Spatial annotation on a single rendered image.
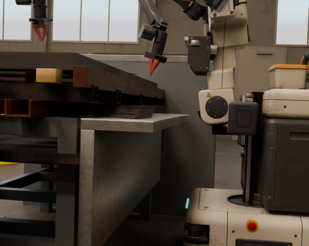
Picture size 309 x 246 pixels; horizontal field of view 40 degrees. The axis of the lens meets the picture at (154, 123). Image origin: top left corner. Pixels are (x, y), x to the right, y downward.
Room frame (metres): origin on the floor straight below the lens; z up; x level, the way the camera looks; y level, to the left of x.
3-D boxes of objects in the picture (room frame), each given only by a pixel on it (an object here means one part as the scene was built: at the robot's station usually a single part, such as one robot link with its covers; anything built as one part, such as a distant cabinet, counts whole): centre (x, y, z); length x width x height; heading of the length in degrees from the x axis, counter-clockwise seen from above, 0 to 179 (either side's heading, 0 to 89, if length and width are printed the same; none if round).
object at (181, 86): (2.87, 0.25, 0.51); 1.30 x 0.04 x 1.01; 81
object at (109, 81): (2.00, 0.09, 0.80); 1.62 x 0.04 x 0.06; 171
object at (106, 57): (3.15, 0.20, 1.03); 1.30 x 0.60 x 0.04; 81
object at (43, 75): (1.23, 0.30, 0.79); 0.06 x 0.05 x 0.04; 81
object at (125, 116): (1.44, 0.08, 0.70); 0.39 x 0.12 x 0.04; 171
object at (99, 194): (1.80, 0.08, 0.48); 1.30 x 0.04 x 0.35; 171
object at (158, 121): (1.79, 0.00, 0.67); 1.30 x 0.20 x 0.03; 171
